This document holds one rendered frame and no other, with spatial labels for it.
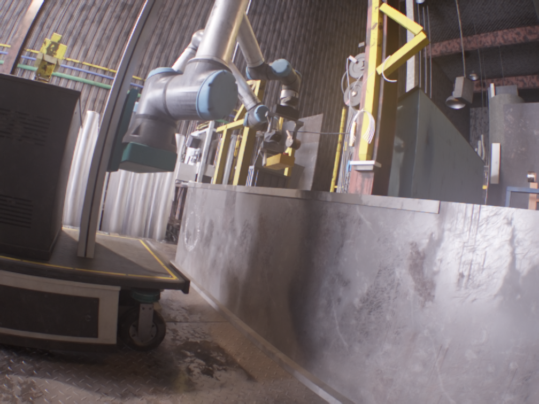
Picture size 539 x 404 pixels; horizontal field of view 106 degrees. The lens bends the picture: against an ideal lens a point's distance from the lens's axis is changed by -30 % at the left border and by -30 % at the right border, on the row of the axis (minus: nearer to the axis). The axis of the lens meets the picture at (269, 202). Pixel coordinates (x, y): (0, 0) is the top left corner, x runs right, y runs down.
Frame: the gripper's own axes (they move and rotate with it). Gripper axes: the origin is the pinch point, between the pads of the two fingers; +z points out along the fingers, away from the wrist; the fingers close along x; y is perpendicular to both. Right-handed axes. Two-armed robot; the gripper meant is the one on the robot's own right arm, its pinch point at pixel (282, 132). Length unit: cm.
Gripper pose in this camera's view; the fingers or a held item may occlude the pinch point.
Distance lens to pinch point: 146.9
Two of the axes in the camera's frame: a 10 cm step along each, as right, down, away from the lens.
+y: -3.2, -0.3, 9.5
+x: -9.3, -1.9, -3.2
